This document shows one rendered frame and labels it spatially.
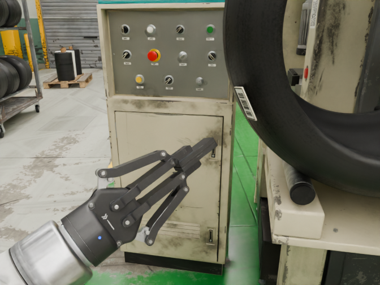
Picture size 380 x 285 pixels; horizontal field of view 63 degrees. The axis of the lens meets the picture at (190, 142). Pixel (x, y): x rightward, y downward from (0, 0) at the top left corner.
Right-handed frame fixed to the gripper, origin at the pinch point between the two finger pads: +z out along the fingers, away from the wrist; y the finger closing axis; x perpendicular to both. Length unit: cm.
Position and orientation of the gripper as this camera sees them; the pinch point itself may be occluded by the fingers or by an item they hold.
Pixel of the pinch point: (194, 154)
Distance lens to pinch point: 47.0
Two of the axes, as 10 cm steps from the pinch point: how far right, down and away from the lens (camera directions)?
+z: 7.4, -5.5, 3.9
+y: 5.0, 8.4, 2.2
